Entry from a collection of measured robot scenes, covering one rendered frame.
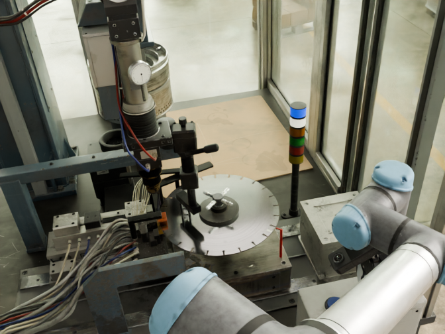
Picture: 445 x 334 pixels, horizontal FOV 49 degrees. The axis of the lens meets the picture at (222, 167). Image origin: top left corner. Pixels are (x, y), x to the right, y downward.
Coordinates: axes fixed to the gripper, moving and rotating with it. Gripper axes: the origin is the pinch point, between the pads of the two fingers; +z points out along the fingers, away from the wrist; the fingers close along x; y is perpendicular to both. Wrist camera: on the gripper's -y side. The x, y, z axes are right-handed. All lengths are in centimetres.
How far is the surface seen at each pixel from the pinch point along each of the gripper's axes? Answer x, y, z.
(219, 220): 29.0, -27.4, -3.4
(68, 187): 81, -73, 16
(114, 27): 31, -45, -58
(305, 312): 0.8, -13.3, 3.9
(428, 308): 1.0, 20.4, 14.1
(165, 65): 103, -32, -16
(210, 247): 20.9, -31.4, -2.5
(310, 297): 3.8, -11.1, 2.8
